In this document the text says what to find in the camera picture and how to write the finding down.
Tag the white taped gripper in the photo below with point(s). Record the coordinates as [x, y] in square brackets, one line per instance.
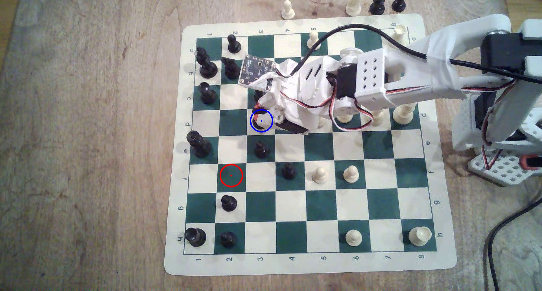
[292, 128]

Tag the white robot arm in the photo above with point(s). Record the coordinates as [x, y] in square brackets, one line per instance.
[440, 70]

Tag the white chess pawn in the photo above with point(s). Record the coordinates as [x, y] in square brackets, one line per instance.
[288, 10]
[345, 118]
[320, 174]
[313, 39]
[353, 237]
[351, 173]
[377, 117]

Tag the black chess knight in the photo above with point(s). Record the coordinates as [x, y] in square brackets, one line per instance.
[230, 67]

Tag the tall black chess piece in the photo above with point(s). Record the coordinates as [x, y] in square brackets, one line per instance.
[207, 93]
[199, 143]
[206, 63]

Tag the green white chess board mat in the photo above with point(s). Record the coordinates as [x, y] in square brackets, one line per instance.
[296, 206]

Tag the tall white chess piece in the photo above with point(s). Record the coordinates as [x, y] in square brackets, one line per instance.
[404, 113]

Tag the white chess knight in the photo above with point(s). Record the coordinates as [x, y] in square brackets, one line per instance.
[353, 4]

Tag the white chess rook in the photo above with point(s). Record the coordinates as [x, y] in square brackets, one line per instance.
[419, 236]
[399, 31]

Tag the black chess bishop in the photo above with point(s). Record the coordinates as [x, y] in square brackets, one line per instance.
[377, 3]

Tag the black chess rook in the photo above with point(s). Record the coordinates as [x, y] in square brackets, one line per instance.
[195, 236]

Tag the red black clamp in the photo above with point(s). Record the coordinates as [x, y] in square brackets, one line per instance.
[531, 161]

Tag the bare camera circuit board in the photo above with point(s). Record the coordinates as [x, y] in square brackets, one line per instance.
[255, 69]

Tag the white perforated base plate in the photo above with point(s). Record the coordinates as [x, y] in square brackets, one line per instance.
[504, 169]

